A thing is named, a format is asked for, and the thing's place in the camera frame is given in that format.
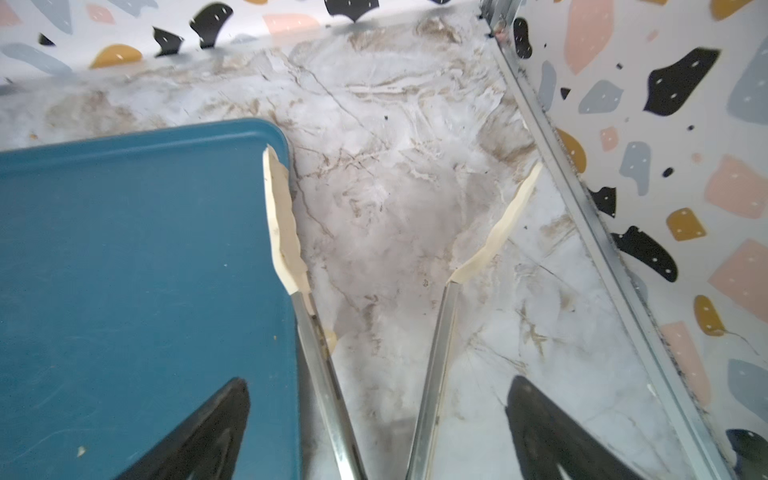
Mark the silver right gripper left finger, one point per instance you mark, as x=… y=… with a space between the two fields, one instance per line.
x=292 y=271

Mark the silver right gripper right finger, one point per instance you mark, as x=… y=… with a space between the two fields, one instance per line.
x=423 y=444

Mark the teal rectangular tray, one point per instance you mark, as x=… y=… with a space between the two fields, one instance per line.
x=136 y=280

